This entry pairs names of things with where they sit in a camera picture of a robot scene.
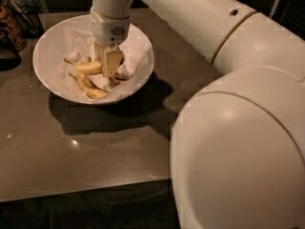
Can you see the patterned brown container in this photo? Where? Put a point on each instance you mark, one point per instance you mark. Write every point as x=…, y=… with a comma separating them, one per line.
x=9, y=24

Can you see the white bowl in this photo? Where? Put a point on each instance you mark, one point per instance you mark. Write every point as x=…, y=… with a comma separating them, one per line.
x=54, y=44

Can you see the yellow banana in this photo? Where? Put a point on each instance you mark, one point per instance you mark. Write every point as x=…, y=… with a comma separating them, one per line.
x=86, y=68
x=117, y=79
x=88, y=87

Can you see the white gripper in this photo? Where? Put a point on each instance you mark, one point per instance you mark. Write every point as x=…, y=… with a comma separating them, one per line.
x=107, y=31

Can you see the black wire mesh basket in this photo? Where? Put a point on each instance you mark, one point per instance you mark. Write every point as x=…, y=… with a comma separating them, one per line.
x=27, y=19

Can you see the white paper liner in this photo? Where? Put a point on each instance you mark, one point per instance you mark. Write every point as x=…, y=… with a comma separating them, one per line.
x=137, y=66

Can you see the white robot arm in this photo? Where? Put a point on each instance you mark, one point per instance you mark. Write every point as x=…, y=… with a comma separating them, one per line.
x=238, y=145

